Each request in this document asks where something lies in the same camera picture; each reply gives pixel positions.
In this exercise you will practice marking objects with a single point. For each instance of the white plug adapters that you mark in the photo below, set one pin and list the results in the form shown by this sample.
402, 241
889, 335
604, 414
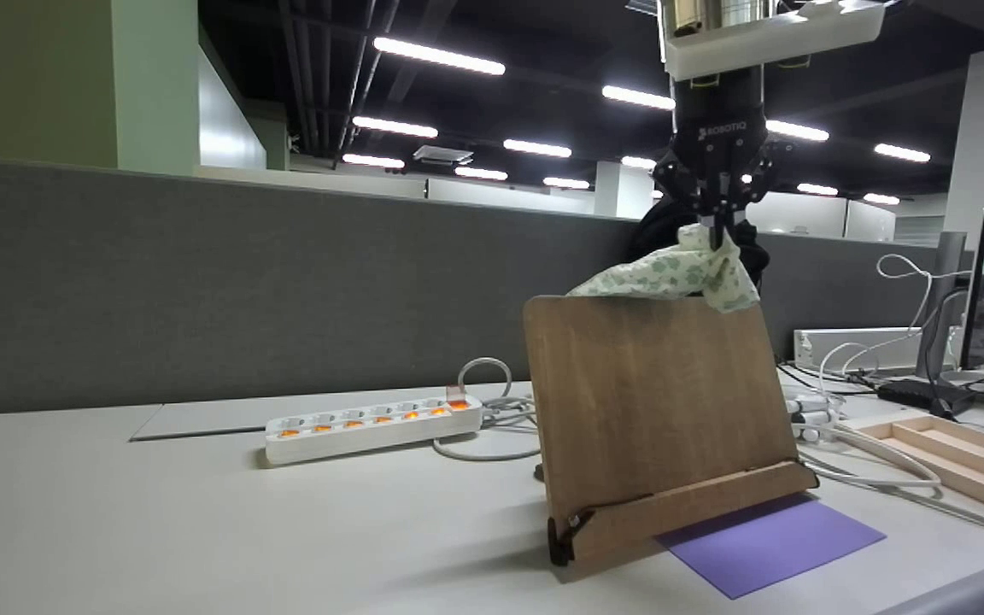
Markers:
814, 412

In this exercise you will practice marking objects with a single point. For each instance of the wooden board book stand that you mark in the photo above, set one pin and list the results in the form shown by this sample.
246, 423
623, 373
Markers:
650, 412

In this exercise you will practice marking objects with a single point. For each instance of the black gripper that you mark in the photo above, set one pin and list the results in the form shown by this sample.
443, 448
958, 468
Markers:
719, 125

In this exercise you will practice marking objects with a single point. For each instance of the white rectangular device box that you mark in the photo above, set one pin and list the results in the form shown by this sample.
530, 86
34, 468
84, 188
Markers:
856, 349

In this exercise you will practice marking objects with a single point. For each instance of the grey office partition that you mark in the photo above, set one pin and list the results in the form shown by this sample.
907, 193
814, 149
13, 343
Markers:
230, 295

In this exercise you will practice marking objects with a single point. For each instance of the black backpack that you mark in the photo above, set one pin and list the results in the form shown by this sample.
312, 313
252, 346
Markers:
645, 241

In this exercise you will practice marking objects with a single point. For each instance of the white cloth with green pattern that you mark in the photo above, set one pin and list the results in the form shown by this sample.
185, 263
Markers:
674, 274

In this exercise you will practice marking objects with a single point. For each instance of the fluorescent ceiling light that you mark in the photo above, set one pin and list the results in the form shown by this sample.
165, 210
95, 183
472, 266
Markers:
372, 163
801, 130
394, 126
638, 97
818, 188
639, 163
437, 57
483, 172
539, 149
567, 183
902, 155
884, 200

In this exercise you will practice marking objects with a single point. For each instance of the grey monitor stand pole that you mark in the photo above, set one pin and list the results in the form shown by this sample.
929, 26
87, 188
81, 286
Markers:
949, 310

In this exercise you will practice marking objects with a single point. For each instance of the black monitor base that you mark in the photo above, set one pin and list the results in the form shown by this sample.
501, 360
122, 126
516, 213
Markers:
929, 398

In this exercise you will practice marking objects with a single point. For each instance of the white power strip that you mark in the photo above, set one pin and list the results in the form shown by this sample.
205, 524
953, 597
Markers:
372, 429

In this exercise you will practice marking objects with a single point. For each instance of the ceiling air vent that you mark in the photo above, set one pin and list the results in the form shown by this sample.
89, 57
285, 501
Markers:
443, 155

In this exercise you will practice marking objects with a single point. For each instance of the light wooden frame tray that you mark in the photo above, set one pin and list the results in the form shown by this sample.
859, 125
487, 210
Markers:
958, 454

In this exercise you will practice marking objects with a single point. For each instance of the purple paper sheet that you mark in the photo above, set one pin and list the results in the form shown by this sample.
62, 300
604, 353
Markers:
777, 549

